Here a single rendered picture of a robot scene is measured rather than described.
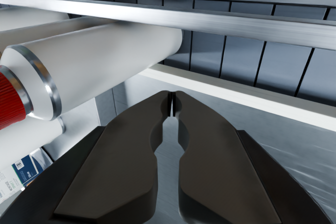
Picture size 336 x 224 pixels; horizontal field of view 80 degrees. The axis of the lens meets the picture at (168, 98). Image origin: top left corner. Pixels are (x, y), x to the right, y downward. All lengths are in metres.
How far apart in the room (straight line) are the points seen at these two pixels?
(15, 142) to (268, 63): 0.53
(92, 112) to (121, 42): 0.30
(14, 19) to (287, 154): 0.41
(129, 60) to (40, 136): 0.45
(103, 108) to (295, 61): 0.36
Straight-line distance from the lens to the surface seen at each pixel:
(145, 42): 0.19
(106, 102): 0.45
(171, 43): 0.22
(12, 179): 0.94
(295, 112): 0.20
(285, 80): 0.23
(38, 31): 0.20
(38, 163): 0.98
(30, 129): 0.58
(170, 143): 0.42
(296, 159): 0.34
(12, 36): 0.20
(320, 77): 0.22
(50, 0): 0.26
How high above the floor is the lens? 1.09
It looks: 46 degrees down
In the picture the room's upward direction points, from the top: 129 degrees counter-clockwise
